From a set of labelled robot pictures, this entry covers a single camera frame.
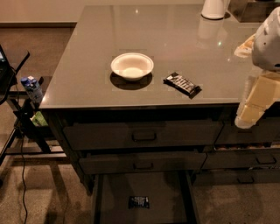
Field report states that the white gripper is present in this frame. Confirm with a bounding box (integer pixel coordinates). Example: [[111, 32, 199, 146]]
[[234, 34, 280, 129]]

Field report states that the blue rxbar blueberry bar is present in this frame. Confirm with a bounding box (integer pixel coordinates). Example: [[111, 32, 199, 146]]
[[128, 196, 150, 208]]

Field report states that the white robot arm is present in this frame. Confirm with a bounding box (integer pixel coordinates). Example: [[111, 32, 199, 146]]
[[234, 7, 280, 129]]

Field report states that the top right drawer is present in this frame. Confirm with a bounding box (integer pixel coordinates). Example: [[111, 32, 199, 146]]
[[215, 117, 280, 144]]

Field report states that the middle right drawer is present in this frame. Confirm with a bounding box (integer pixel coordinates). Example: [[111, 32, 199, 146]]
[[201, 148, 280, 170]]

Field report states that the white jug on counter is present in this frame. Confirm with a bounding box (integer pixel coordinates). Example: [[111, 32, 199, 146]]
[[201, 0, 231, 20]]

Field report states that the top left drawer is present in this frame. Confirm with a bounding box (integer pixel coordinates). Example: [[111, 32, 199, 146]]
[[63, 120, 222, 151]]

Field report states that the open bottom left drawer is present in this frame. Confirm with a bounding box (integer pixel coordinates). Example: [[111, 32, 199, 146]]
[[92, 171, 200, 224]]

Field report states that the middle left drawer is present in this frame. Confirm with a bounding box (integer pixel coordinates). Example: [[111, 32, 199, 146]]
[[79, 151, 207, 174]]

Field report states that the dark wrapped snack bar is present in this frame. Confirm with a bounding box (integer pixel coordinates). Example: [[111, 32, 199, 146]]
[[164, 73, 201, 99]]

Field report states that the white paper bowl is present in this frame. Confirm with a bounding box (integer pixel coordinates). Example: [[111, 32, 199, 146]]
[[110, 52, 154, 81]]

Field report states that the green packet on cart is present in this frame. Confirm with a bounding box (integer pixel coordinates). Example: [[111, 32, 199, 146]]
[[31, 111, 48, 127]]

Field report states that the blue capped plastic bottle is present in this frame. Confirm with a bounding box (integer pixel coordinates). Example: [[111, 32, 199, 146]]
[[20, 76, 43, 104]]

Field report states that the black cart stand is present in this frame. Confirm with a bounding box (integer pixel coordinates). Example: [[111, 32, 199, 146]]
[[0, 49, 62, 162]]

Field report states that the black power cable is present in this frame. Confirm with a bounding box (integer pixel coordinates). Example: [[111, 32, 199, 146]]
[[11, 66, 29, 224]]

